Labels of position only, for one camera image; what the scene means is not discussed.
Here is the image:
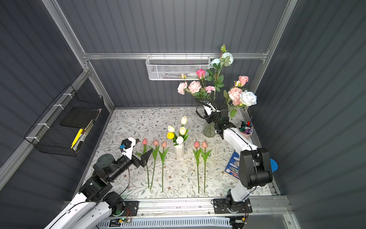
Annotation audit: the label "black notebook in basket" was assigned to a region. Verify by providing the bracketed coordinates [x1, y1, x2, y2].
[60, 107, 99, 129]

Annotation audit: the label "clear jar blue lid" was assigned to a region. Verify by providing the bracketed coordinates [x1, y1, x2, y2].
[270, 158, 278, 172]

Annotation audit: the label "peach pink tulip stem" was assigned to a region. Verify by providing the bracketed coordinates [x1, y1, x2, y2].
[158, 141, 169, 192]

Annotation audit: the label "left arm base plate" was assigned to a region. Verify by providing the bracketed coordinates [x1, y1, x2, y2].
[112, 201, 140, 218]

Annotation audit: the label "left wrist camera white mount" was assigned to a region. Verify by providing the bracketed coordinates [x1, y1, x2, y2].
[119, 137, 140, 160]

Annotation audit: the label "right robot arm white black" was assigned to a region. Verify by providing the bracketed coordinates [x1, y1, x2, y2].
[205, 103, 273, 214]

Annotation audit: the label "pink pen holder cup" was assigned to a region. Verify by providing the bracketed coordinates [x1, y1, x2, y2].
[239, 128, 253, 139]

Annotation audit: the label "light pink tulip stem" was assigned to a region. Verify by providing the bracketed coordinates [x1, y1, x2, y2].
[150, 140, 160, 190]

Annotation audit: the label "blue printed card pack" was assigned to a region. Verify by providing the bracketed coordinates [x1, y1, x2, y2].
[224, 151, 240, 180]

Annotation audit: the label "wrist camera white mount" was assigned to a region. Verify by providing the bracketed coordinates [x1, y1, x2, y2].
[204, 103, 214, 116]
[119, 137, 140, 160]

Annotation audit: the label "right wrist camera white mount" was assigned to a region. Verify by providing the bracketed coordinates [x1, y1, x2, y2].
[204, 103, 214, 116]

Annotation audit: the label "tulip bouquet in vase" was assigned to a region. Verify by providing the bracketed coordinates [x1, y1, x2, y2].
[167, 116, 189, 146]

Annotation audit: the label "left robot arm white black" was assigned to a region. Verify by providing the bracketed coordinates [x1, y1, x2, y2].
[45, 149, 153, 229]

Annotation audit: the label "dark pink tulip stem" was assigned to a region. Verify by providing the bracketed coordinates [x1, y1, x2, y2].
[193, 141, 201, 194]

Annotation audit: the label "white wire mesh basket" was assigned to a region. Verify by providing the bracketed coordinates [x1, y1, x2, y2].
[145, 56, 211, 81]

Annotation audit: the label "rose bouquet in glass vase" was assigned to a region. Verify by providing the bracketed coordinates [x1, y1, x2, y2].
[177, 44, 257, 119]

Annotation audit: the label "yellow marker in basket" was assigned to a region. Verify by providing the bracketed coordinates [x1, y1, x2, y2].
[71, 129, 84, 149]

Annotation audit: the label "white ribbed ceramic vase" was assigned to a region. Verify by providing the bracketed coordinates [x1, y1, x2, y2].
[174, 144, 185, 159]

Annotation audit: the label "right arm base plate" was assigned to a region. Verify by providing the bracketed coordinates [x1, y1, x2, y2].
[210, 198, 253, 214]

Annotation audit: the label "clear glass vase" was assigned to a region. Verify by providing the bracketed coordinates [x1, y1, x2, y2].
[203, 122, 216, 138]

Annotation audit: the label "markers in pink cup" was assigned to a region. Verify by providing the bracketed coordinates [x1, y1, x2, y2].
[239, 117, 253, 130]

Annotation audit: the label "black wire wall basket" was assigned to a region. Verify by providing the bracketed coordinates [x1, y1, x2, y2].
[25, 87, 104, 157]

